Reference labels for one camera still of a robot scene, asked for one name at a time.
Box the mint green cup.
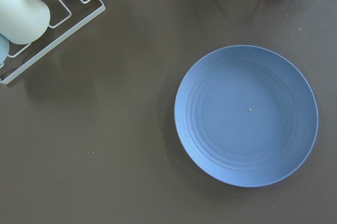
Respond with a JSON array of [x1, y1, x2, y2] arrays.
[[1, 0, 51, 45]]

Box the blue round plate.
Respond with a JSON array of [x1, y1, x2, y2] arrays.
[[174, 45, 319, 188]]

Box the light blue cup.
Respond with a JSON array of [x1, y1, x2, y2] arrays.
[[0, 35, 9, 65]]

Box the white wire cup rack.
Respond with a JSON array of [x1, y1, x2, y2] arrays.
[[1, 0, 105, 85]]

